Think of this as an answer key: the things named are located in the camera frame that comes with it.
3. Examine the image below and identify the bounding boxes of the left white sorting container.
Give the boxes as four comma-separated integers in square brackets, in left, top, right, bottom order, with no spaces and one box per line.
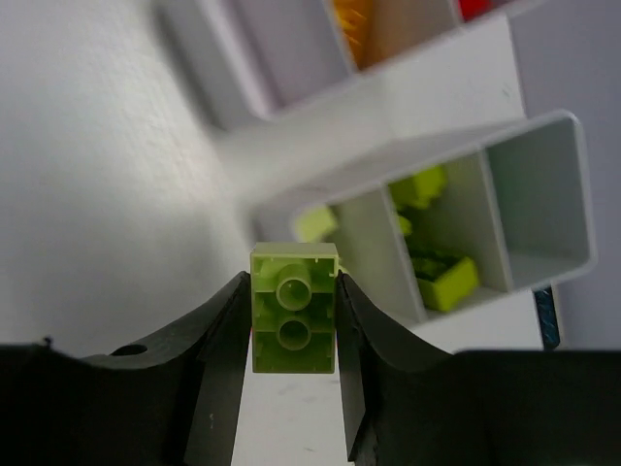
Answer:
[154,0,535,130]

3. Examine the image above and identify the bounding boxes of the yellow oval lego piece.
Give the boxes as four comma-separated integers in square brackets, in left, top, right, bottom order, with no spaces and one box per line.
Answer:
[333,0,374,69]

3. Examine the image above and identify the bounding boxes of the pale green small lego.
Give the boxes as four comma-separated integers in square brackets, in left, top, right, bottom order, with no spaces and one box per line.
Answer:
[293,205,339,243]

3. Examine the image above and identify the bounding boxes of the olive square lego brick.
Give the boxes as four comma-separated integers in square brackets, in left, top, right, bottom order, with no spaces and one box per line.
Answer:
[389,165,446,210]

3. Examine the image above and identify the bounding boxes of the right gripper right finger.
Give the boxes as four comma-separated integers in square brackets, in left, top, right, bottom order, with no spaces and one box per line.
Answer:
[336,274,620,465]

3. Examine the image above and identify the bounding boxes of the red curved lego piece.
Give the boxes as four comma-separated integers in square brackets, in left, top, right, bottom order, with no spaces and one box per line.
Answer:
[457,0,495,22]

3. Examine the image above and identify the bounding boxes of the right white sorting container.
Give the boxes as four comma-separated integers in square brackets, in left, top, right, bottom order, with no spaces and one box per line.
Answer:
[253,111,597,351]

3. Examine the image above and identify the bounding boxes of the white sorting container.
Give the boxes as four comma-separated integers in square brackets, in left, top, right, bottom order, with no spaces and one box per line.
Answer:
[253,111,597,351]
[154,0,535,130]

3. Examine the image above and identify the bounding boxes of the pale green 2x2 lego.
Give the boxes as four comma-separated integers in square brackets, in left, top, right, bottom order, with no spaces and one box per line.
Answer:
[249,242,339,374]

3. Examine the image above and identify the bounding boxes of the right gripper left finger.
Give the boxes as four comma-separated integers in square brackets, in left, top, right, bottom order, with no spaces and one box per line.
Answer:
[1,272,251,465]

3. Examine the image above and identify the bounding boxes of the olive 2x2 lego brick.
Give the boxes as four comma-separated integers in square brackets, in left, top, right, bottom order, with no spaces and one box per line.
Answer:
[415,257,479,313]

